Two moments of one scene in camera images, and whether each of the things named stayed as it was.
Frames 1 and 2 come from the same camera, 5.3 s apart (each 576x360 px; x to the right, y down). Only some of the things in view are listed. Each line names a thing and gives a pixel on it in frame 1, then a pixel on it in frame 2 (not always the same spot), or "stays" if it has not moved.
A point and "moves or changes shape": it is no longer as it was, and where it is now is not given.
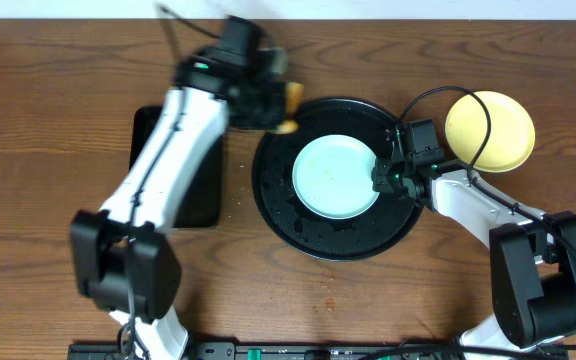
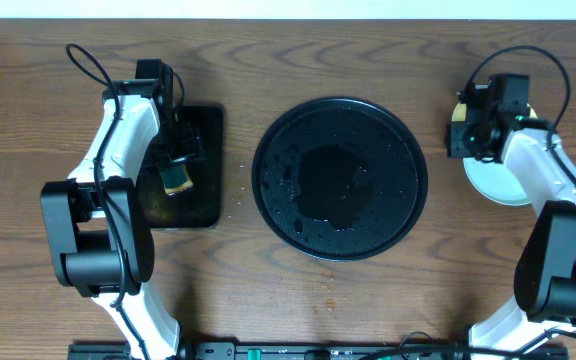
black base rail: [284, 351] stays
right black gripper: [383, 176] → [456, 138]
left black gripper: [272, 107] → [186, 150]
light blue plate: [332, 177] → [494, 181]
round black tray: [381, 225] stays
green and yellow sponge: [295, 93] moves or changes shape
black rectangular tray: [201, 204] stays
